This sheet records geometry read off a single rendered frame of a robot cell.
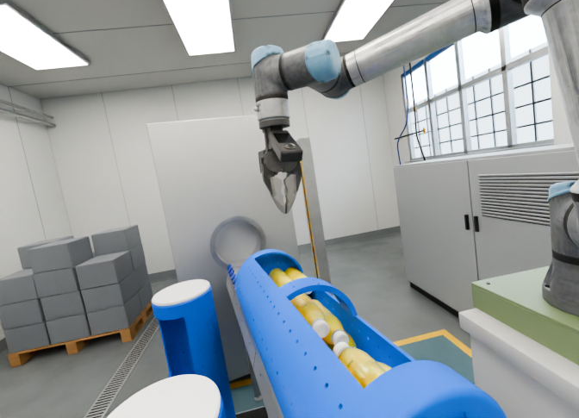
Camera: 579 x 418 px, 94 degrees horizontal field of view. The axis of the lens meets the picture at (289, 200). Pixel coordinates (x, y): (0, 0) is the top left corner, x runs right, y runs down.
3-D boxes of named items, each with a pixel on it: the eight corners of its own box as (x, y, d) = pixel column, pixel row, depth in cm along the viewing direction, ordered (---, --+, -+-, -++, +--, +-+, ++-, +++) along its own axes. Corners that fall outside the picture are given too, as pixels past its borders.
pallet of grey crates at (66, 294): (156, 307, 378) (139, 224, 367) (132, 340, 299) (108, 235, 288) (63, 327, 363) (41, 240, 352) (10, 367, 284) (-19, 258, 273)
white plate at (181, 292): (171, 282, 153) (171, 283, 154) (139, 306, 126) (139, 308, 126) (217, 277, 150) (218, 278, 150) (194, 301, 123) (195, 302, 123)
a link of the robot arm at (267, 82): (274, 38, 55) (241, 50, 59) (280, 94, 56) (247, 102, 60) (293, 50, 62) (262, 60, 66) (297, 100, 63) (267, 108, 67)
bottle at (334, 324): (308, 324, 87) (336, 358, 69) (296, 307, 85) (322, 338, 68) (324, 309, 88) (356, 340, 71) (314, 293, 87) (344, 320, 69)
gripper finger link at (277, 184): (280, 211, 68) (276, 174, 67) (287, 214, 62) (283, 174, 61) (268, 213, 67) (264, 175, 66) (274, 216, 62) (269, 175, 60)
